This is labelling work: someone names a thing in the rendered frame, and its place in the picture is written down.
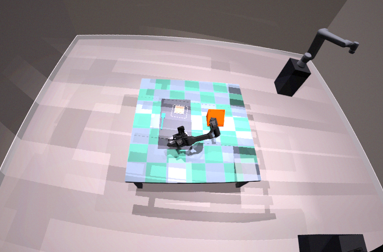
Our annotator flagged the white square tile with peach stripe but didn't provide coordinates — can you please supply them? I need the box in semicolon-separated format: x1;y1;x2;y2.
174;106;185;114

